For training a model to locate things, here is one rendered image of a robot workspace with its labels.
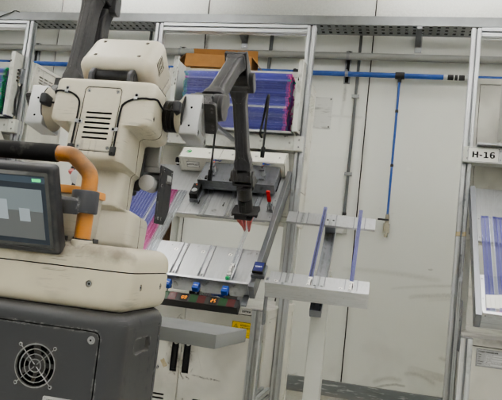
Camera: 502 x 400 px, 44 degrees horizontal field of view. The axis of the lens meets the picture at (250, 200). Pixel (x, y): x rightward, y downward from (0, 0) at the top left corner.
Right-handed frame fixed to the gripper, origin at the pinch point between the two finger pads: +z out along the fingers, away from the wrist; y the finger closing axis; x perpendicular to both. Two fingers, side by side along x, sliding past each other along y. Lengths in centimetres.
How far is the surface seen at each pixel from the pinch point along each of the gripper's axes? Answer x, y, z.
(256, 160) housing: -37.0, 4.6, -10.6
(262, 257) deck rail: 14.6, -9.7, 1.8
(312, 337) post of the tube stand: 31.8, -31.3, 22.3
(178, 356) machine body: 26, 26, 50
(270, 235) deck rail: 1.6, -9.9, 0.7
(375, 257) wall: -136, -44, 110
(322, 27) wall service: -215, 3, -16
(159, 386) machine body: 34, 33, 60
